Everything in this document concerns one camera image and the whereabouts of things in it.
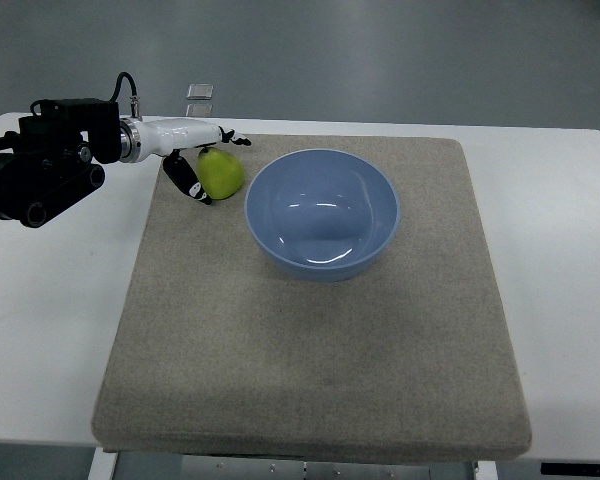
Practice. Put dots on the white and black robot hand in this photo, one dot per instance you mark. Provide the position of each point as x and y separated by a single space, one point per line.
178 142

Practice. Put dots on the green pear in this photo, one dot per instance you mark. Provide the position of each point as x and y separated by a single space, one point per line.
220 173

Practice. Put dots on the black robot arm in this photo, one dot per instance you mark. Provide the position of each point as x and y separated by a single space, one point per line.
56 158

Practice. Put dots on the blue bowl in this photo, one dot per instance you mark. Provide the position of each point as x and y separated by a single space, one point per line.
322 215

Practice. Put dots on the upper floor plate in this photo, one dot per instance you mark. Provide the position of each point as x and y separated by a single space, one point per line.
199 91

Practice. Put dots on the grey fabric mat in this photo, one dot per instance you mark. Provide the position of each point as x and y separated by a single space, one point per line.
219 352

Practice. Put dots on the metal table frame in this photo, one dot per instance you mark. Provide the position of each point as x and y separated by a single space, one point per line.
154 466

